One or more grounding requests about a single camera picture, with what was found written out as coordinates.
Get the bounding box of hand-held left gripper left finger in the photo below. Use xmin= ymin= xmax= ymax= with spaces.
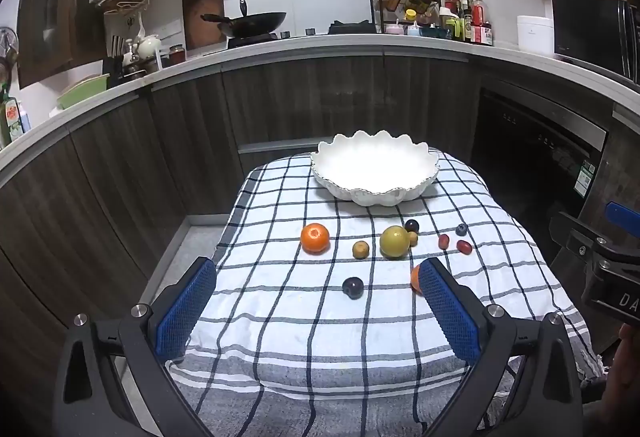
xmin=52 ymin=257 xmax=218 ymax=437

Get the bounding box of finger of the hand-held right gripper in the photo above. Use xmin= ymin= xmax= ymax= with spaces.
xmin=549 ymin=211 xmax=640 ymax=270
xmin=604 ymin=201 xmax=640 ymax=239

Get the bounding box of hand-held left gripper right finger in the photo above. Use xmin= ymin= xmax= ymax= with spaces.
xmin=417 ymin=258 xmax=586 ymax=437

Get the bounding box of yellow-green round fruit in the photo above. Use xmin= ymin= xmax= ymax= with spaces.
xmin=379 ymin=225 xmax=412 ymax=259

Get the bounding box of large orange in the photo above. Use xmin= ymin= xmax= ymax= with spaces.
xmin=300 ymin=222 xmax=331 ymax=255

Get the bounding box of white scalloped ceramic bowl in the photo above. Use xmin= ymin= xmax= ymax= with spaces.
xmin=310 ymin=130 xmax=441 ymax=207

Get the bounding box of person's right hand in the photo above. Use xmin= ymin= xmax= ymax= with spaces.
xmin=614 ymin=323 xmax=640 ymax=398

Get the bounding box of black built-in dishwasher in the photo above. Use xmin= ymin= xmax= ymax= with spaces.
xmin=470 ymin=84 xmax=608 ymax=238

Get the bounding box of blue checked white cloth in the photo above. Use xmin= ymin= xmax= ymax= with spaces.
xmin=165 ymin=148 xmax=608 ymax=437

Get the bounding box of black microwave oven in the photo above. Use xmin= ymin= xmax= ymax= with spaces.
xmin=551 ymin=0 xmax=640 ymax=83

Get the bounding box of white ceramic canister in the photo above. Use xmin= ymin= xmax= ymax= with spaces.
xmin=516 ymin=16 xmax=555 ymax=53

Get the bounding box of group of condiment bottles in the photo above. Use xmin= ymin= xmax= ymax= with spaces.
xmin=375 ymin=0 xmax=493 ymax=47

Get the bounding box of green tray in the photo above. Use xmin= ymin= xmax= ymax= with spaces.
xmin=56 ymin=73 xmax=111 ymax=110

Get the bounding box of black knife block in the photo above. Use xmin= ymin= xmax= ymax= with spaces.
xmin=102 ymin=54 xmax=126 ymax=88

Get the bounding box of green dish soap bottle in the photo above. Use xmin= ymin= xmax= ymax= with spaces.
xmin=0 ymin=84 xmax=23 ymax=145

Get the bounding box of white teapot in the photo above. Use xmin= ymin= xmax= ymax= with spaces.
xmin=137 ymin=34 xmax=162 ymax=59

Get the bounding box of wooden cutting board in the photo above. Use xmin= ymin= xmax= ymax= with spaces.
xmin=182 ymin=0 xmax=226 ymax=50

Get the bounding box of black gas stove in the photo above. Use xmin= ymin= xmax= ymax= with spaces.
xmin=227 ymin=20 xmax=380 ymax=50

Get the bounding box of white kitchen countertop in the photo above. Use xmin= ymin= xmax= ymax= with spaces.
xmin=0 ymin=34 xmax=640 ymax=168

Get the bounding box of black wok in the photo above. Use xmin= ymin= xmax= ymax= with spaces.
xmin=200 ymin=0 xmax=288 ymax=39

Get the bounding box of black wire spice rack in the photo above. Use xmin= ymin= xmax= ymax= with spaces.
xmin=369 ymin=0 xmax=442 ymax=34

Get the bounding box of dark wooden window frame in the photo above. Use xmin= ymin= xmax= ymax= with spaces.
xmin=17 ymin=0 xmax=98 ymax=88

